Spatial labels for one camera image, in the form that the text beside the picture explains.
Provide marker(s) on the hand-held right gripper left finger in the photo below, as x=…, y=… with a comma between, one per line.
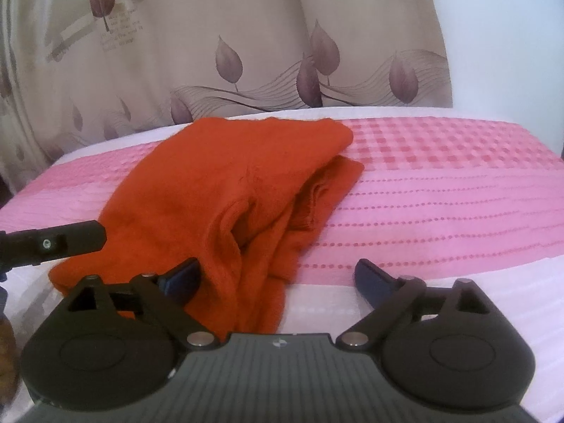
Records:
x=181, y=281

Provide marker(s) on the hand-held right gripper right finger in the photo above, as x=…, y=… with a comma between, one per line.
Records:
x=372, y=283

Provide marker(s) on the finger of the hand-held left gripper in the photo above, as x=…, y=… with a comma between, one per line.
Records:
x=75, y=238

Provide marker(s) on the orange cloth garment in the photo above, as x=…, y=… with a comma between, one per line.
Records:
x=198, y=185

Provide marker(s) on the pink white checked blanket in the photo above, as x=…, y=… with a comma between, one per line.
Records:
x=440, y=194

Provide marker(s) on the beige leaf print curtain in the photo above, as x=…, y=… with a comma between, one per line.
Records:
x=176, y=53

